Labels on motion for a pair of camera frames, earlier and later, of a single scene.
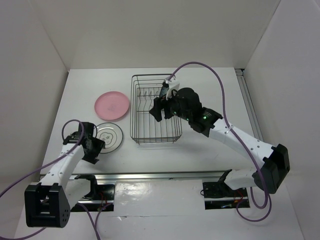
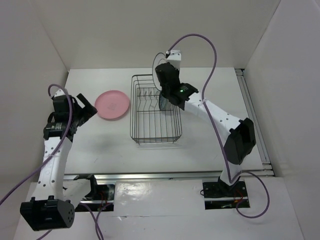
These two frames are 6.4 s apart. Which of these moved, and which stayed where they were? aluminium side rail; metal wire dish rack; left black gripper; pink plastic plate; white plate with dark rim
Moved: white plate with dark rim; left black gripper
Stayed: aluminium side rail; pink plastic plate; metal wire dish rack
